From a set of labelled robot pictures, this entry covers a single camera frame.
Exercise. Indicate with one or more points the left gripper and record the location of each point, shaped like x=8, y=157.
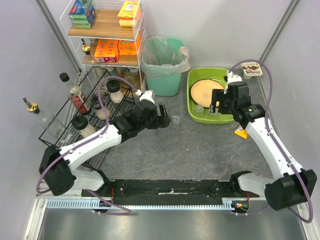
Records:
x=162, y=115

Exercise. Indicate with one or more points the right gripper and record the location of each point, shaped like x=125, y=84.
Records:
x=216, y=99

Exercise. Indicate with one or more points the yellow plate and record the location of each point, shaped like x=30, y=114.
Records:
x=202, y=90

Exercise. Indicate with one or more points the spice jar with black grinder lid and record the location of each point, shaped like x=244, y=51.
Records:
x=102, y=112

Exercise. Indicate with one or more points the sauce bottle with black cap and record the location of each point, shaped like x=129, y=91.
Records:
x=75, y=94

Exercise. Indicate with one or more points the glass bottle with gold pourer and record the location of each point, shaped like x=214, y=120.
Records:
x=49, y=122
x=85, y=47

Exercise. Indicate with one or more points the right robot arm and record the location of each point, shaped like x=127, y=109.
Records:
x=290, y=184

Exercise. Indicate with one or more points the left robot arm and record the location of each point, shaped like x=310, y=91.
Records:
x=59, y=168

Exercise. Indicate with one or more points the pudding cup with foil lid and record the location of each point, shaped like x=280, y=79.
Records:
x=251, y=69

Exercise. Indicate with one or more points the yellow snack packet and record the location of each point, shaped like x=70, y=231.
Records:
x=239, y=131

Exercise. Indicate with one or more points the green plastic tub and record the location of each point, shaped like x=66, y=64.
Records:
x=197, y=74

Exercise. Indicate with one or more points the clear bottle on bottom shelf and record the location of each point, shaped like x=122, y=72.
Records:
x=132, y=76

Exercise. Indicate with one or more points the teal trash bin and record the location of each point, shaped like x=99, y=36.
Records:
x=166, y=86

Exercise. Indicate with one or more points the clear plastic bin liner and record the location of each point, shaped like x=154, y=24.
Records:
x=164, y=56

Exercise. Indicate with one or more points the orange pink box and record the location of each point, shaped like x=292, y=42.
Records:
x=107, y=51

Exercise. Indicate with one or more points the yellow sponge pack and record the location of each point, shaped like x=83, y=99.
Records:
x=130, y=14

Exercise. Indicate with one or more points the blue green sponge pack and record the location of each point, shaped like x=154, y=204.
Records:
x=82, y=14

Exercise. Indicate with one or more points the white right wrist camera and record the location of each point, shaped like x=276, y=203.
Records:
x=231, y=78

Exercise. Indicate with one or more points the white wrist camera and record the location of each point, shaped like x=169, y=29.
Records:
x=148, y=95
x=231, y=78

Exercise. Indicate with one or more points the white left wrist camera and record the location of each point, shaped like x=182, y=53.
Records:
x=148, y=95

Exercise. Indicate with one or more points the black wire dish rack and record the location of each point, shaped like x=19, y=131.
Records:
x=89, y=84

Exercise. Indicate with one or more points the white wire shelf rack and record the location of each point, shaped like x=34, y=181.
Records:
x=106, y=26

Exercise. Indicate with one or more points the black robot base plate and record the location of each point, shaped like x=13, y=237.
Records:
x=165, y=192

